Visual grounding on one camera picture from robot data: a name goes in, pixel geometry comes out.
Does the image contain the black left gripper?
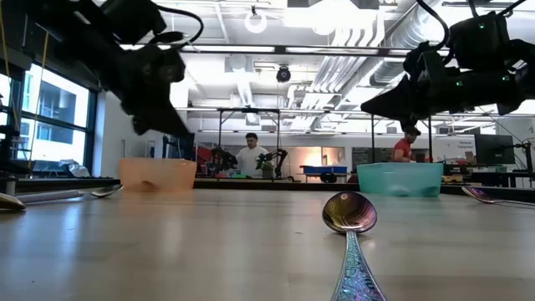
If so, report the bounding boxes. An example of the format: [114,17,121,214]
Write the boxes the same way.
[112,45,191,139]

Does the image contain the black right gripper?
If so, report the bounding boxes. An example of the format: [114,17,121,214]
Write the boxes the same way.
[359,41,461,131]

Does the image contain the gold spoon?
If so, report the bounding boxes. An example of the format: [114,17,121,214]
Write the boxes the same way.
[0,191,28,212]

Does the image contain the person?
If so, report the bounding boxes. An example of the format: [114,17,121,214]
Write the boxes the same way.
[390,126,423,164]
[235,132,272,179]

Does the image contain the orange plastic bin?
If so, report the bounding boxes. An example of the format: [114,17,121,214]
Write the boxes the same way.
[118,156,198,194]

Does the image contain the teal plastic bin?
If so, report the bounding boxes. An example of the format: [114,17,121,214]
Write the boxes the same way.
[355,161,445,199]

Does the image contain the large window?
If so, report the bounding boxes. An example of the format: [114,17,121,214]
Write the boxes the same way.
[0,62,99,172]

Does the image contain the blue bins on table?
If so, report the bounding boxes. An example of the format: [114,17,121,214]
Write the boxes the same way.
[299,164,349,176]

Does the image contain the black monitor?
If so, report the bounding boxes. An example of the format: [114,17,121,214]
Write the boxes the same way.
[473,133,517,166]

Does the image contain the iridescent rainbow spoon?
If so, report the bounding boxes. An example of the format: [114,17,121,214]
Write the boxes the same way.
[321,191,388,301]
[461,186,535,208]

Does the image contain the grey ventilation duct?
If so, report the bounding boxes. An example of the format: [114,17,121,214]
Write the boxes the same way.
[369,0,451,87]

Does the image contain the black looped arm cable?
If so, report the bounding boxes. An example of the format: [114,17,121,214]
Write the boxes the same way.
[415,0,451,54]
[148,3,206,48]

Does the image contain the black background frame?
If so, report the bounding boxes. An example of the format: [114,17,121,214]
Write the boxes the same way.
[216,106,282,160]

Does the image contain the black overhead frame bar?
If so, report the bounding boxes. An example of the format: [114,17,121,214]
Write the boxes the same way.
[119,43,419,58]

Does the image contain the black table frame rail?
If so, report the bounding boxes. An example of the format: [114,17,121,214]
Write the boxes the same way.
[0,176,535,204]

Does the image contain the black overhead camera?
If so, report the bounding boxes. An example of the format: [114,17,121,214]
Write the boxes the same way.
[275,64,293,84]

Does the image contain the silver spoon lavender handle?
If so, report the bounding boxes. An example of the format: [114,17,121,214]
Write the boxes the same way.
[15,183,125,206]

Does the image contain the white ring lamp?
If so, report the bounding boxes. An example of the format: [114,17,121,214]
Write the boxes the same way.
[243,4,269,35]

